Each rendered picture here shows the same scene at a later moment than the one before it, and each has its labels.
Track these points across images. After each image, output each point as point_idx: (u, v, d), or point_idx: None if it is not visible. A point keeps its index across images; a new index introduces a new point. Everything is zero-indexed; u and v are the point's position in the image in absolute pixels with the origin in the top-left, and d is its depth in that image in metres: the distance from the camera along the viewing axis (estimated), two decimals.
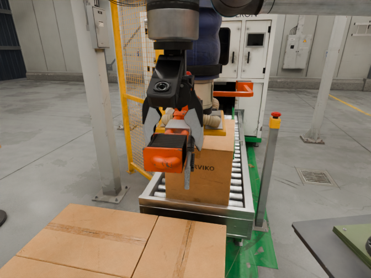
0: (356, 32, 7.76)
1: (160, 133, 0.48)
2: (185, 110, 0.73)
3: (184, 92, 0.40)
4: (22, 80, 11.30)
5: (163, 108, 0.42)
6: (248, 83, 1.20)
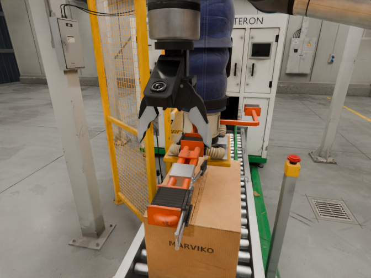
0: (363, 35, 7.40)
1: (163, 185, 0.53)
2: (191, 148, 0.78)
3: (184, 92, 0.40)
4: (16, 84, 10.94)
5: (163, 108, 0.42)
6: (256, 108, 1.23)
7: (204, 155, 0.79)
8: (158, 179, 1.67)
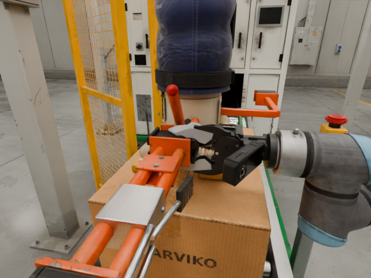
0: None
1: (53, 261, 0.18)
2: (168, 150, 0.43)
3: None
4: None
5: (213, 144, 0.43)
6: (272, 95, 0.88)
7: (192, 163, 0.44)
8: None
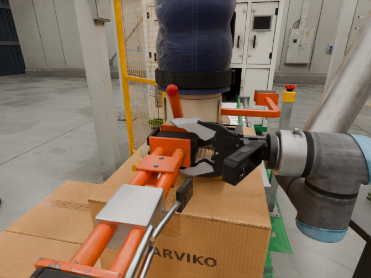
0: (360, 25, 7.64)
1: (52, 262, 0.18)
2: (168, 150, 0.43)
3: None
4: (22, 76, 11.18)
5: (213, 144, 0.43)
6: (272, 95, 0.88)
7: (192, 164, 0.44)
8: None
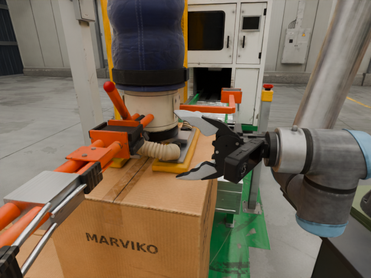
0: None
1: None
2: (107, 143, 0.46)
3: None
4: (20, 76, 11.21)
5: (213, 143, 0.43)
6: (236, 92, 0.91)
7: (131, 155, 0.47)
8: None
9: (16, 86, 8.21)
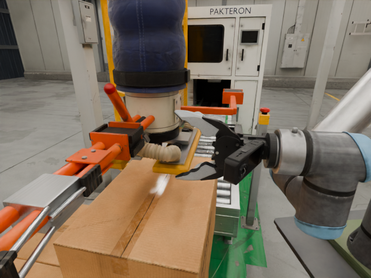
0: (354, 31, 7.74)
1: None
2: (107, 145, 0.46)
3: None
4: (21, 79, 11.27)
5: (214, 144, 0.43)
6: (237, 93, 0.91)
7: (132, 157, 0.47)
8: None
9: None
